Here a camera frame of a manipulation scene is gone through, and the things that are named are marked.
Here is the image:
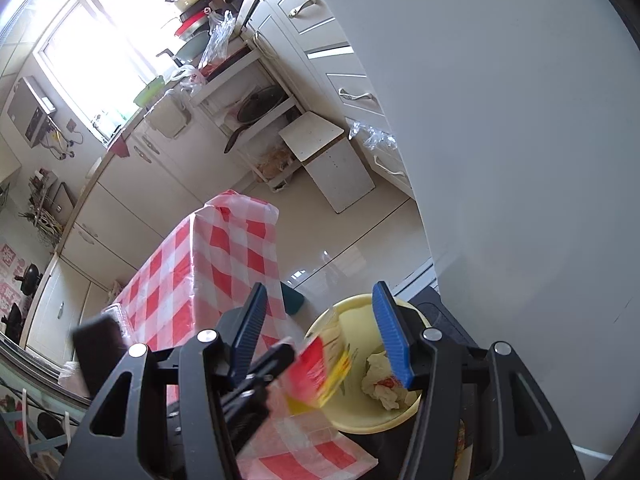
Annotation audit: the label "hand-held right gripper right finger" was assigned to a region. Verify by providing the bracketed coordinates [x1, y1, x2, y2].
[372, 281, 586, 480]

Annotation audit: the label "crumpled white tissue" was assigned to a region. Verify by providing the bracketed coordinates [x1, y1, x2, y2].
[361, 352, 408, 411]

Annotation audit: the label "cream drawer cabinet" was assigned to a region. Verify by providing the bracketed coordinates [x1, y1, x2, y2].
[244, 0, 417, 202]

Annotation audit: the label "green bowl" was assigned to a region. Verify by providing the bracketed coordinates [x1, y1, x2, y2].
[133, 77, 167, 107]

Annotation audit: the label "white hanging bin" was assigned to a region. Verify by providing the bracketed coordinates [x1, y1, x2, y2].
[149, 96, 192, 139]

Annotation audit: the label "white plastic bag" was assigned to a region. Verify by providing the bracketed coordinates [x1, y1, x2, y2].
[166, 64, 207, 94]

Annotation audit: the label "black cooking pot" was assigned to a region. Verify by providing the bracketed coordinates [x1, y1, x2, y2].
[0, 304, 27, 342]

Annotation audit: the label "dark sliding door frame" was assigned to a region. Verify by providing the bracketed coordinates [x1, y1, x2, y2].
[0, 334, 97, 412]

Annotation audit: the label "cream lower kitchen cabinets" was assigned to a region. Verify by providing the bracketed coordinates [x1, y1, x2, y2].
[24, 94, 262, 362]

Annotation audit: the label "dark wok with lid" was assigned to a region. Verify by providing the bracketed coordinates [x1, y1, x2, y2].
[234, 85, 290, 124]

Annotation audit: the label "silver wall water heater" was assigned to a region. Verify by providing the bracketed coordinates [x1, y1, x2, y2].
[7, 76, 57, 149]

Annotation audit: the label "dark teal container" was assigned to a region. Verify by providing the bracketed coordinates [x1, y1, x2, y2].
[281, 281, 307, 317]

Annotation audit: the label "red white checked tablecloth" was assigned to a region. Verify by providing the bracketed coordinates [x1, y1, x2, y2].
[107, 190, 378, 480]

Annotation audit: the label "red yellow snack packet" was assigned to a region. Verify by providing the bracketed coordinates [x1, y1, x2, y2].
[277, 317, 353, 415]

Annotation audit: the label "white small side table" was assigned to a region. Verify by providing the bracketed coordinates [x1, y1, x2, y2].
[278, 111, 377, 214]

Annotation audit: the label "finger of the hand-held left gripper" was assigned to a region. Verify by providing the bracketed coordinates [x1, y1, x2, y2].
[220, 384, 272, 457]
[231, 345, 297, 397]

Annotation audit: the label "black wok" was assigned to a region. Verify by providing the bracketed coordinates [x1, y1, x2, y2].
[19, 263, 44, 297]

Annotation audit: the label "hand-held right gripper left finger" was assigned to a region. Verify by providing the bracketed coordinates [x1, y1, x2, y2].
[60, 282, 267, 480]

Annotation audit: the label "kitchen window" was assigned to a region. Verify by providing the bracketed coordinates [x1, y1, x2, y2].
[32, 0, 213, 137]

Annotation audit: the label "crinkled clear plastic bag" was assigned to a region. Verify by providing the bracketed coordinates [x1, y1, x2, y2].
[349, 119, 399, 152]

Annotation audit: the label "white refrigerator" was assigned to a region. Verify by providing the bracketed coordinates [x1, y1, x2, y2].
[305, 0, 640, 461]

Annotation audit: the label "pink patterned wall sticker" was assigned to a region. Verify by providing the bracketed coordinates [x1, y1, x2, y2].
[0, 241, 27, 302]

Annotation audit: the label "stack of pans and bowls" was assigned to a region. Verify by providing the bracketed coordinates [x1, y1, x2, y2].
[174, 0, 214, 43]

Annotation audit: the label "yellow plastic basin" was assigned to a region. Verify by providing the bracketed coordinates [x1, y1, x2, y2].
[303, 294, 431, 435]

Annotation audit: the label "white shelf rack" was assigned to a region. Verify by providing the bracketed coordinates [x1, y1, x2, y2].
[189, 42, 307, 192]

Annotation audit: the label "kitchen utensil rack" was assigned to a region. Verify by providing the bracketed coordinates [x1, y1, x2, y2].
[19, 169, 67, 242]

